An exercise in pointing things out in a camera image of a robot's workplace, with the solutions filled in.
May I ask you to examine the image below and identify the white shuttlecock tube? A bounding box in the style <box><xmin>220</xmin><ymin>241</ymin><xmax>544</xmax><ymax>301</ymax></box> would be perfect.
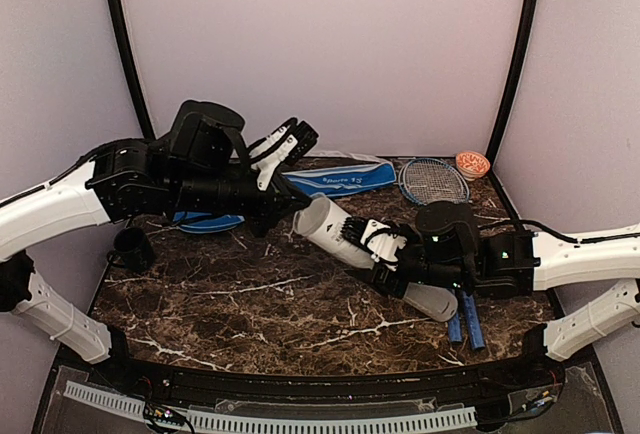
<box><xmin>303</xmin><ymin>197</ymin><xmax>377</xmax><ymax>270</ymax></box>

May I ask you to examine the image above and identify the clear tube lid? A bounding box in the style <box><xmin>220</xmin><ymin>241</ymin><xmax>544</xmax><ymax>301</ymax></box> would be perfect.
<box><xmin>293</xmin><ymin>194</ymin><xmax>328</xmax><ymax>237</ymax></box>

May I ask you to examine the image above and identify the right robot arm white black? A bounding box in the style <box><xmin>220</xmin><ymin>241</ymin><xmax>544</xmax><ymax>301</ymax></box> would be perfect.
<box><xmin>341</xmin><ymin>201</ymin><xmax>639</xmax><ymax>388</ymax></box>

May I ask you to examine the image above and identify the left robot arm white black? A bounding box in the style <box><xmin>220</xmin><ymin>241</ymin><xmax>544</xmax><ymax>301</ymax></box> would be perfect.
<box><xmin>1</xmin><ymin>100</ymin><xmax>318</xmax><ymax>390</ymax></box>

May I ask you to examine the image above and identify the blue badminton racket left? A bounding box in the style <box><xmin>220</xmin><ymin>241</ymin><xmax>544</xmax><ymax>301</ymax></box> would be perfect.
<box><xmin>399</xmin><ymin>158</ymin><xmax>469</xmax><ymax>343</ymax></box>

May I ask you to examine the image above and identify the blue badminton racket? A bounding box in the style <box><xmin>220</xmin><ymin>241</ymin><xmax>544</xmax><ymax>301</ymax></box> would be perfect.
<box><xmin>399</xmin><ymin>158</ymin><xmax>469</xmax><ymax>343</ymax></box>
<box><xmin>399</xmin><ymin>158</ymin><xmax>486</xmax><ymax>351</ymax></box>

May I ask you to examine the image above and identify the blue badminton racket right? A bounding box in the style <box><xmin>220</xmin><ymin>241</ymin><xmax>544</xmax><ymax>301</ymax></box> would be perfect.
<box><xmin>399</xmin><ymin>158</ymin><xmax>486</xmax><ymax>351</ymax></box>

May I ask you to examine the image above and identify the blue racket bag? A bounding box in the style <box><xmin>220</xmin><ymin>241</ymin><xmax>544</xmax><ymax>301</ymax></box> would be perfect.
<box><xmin>173</xmin><ymin>153</ymin><xmax>397</xmax><ymax>234</ymax></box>

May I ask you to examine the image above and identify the black cup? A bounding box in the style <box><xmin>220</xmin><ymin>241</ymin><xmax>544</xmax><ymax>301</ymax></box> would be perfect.
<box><xmin>107</xmin><ymin>227</ymin><xmax>156</xmax><ymax>273</ymax></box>

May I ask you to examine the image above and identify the orange patterned small bowl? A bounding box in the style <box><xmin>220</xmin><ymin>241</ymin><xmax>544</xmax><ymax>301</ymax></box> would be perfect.
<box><xmin>455</xmin><ymin>151</ymin><xmax>491</xmax><ymax>182</ymax></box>

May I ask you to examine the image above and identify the small circuit board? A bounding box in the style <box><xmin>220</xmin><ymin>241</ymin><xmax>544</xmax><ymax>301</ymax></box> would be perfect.
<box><xmin>142</xmin><ymin>402</ymin><xmax>185</xmax><ymax>426</ymax></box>

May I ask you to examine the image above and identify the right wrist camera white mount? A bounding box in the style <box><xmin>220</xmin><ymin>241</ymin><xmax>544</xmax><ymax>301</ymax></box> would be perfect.
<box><xmin>340</xmin><ymin>216</ymin><xmax>419</xmax><ymax>271</ymax></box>

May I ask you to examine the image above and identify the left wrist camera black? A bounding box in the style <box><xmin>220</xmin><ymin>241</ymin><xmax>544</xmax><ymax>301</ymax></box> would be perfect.
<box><xmin>247</xmin><ymin>116</ymin><xmax>320</xmax><ymax>190</ymax></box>

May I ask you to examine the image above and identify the white slotted cable duct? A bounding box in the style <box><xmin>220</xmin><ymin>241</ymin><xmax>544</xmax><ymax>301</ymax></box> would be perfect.
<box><xmin>63</xmin><ymin>381</ymin><xmax>478</xmax><ymax>433</ymax></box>

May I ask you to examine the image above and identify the black front table rail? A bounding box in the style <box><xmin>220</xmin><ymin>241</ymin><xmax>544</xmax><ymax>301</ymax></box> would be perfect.
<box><xmin>89</xmin><ymin>357</ymin><xmax>565</xmax><ymax>406</ymax></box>

